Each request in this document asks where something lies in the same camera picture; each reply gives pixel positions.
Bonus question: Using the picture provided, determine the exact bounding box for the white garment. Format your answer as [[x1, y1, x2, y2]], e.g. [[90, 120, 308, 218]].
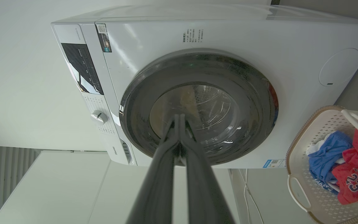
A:
[[305, 134, 345, 165]]

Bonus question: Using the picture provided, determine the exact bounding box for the red jersey number 23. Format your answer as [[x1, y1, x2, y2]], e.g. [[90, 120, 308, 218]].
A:
[[332, 128, 358, 208]]

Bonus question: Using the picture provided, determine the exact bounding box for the round grey washer door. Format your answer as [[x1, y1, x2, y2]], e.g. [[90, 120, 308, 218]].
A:
[[119, 52, 279, 166]]

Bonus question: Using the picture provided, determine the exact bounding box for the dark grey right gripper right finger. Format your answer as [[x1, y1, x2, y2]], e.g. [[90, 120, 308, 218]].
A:
[[179, 114, 235, 224]]

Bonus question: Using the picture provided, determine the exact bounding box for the white front-load washing machine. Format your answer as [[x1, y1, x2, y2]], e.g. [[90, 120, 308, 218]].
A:
[[51, 4, 358, 169]]

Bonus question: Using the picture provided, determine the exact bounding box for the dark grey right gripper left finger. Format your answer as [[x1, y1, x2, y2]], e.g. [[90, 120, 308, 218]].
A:
[[126, 114, 180, 224]]

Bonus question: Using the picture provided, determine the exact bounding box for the white power cable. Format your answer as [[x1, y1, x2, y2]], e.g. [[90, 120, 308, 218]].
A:
[[237, 169, 265, 224]]

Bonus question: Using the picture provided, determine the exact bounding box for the blue garment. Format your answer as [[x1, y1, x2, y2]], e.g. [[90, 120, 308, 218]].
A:
[[308, 131, 353, 195]]

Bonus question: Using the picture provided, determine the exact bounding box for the white control dial knob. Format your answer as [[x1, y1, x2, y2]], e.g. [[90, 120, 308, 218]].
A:
[[91, 110, 108, 125]]

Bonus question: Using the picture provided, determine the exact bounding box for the cream perforated laundry basket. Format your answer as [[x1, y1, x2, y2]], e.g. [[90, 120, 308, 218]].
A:
[[286, 105, 358, 224]]

